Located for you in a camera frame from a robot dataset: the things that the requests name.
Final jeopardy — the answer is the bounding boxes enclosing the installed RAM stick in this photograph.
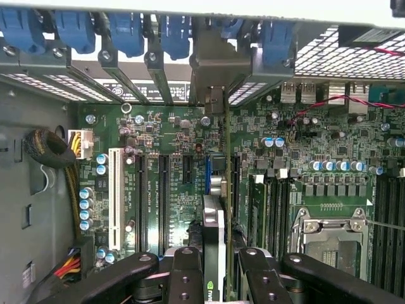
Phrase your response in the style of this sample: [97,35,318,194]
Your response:
[248,174,268,251]

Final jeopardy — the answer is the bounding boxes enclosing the metal CPU socket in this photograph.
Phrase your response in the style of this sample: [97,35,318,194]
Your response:
[289,207,371,282]

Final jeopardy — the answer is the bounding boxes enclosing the long black expansion slot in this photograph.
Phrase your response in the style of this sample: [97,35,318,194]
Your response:
[232,155,242,222]
[158,154,171,256]
[136,151,148,253]

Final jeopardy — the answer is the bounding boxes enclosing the blue expansion slot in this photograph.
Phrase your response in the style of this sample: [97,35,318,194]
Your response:
[204,154,213,196]

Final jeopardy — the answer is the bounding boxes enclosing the white expansion slot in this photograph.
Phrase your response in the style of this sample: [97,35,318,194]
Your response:
[108,148,125,251]

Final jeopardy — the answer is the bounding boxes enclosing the short black expansion slot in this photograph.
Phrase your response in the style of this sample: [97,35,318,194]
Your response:
[183,155,194,185]

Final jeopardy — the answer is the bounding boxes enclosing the thin socket locking lever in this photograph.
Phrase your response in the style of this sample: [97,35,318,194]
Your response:
[365,220,405,232]

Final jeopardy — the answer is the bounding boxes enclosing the green motherboard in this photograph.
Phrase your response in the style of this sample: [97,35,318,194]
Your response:
[68,79,405,299]

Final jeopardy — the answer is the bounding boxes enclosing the metal slot cover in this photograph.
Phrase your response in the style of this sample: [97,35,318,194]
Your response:
[97,47,140,105]
[144,50,175,106]

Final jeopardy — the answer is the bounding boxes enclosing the silver rear port block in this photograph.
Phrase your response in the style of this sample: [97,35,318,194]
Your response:
[280,80,370,115]

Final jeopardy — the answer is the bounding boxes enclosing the blue slot retention clip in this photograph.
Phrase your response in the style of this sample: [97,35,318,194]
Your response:
[260,20,297,68]
[54,11,96,55]
[159,15,192,61]
[108,12,146,58]
[0,8,46,55]

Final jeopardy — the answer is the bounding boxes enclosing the black open PC case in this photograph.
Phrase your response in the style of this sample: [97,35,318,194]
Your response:
[0,0,405,304]

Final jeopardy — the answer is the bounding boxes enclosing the black connector coloured wires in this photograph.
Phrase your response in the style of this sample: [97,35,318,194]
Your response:
[53,246,84,283]

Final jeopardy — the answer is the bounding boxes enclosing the white power connector yellow wires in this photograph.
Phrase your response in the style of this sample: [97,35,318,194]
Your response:
[67,127,95,161]

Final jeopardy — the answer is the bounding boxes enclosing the black sleeved cable bundle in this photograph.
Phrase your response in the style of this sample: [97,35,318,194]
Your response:
[23,128,82,246]

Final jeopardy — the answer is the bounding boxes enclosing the red black twisted wire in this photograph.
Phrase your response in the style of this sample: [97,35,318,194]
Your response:
[285,94,405,128]

